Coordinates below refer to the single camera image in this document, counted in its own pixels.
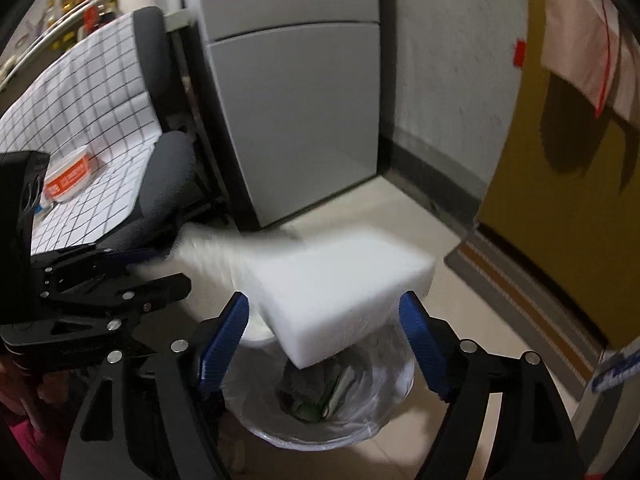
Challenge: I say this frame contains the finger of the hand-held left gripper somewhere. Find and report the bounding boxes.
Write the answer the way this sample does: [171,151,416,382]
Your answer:
[0,274,192,376]
[31,246,170,292]

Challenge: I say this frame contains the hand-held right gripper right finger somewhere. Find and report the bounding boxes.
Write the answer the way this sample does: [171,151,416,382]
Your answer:
[399,291,583,480]

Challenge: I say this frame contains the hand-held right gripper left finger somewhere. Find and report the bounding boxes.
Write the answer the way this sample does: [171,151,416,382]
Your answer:
[62,292,250,480]

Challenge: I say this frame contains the clear plastic bin liner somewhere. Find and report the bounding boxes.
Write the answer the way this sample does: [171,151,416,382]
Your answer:
[224,329,416,446]

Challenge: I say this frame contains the white paper tissue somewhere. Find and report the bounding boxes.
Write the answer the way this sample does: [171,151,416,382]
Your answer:
[171,224,307,283]

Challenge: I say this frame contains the white foam block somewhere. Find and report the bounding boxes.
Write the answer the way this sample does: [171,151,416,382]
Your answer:
[250,226,437,369]

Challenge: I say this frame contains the trash bin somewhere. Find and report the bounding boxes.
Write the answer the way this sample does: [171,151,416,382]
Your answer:
[222,327,417,449]

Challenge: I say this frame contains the orange white paper bowl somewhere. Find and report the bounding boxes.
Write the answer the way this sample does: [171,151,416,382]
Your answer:
[42,145,99,204]

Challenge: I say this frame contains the grey office chair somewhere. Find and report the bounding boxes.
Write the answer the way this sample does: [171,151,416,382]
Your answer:
[30,6,237,262]

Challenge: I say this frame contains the striped floor mat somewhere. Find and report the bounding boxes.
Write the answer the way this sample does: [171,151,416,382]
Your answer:
[444,230,602,402]

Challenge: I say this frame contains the white checkered cloth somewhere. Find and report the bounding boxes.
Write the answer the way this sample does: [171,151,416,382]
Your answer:
[0,10,167,256]

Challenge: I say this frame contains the yellow door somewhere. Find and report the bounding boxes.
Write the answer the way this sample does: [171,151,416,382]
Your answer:
[474,0,640,352]

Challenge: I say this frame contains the grey refrigerator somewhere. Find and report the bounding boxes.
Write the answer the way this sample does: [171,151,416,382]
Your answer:
[192,0,384,232]

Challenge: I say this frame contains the hanging pale towel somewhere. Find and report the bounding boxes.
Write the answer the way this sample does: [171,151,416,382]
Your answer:
[541,0,640,122]

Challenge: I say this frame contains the white curved wall shelf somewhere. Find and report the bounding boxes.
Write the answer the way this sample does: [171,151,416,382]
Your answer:
[0,0,122,77]

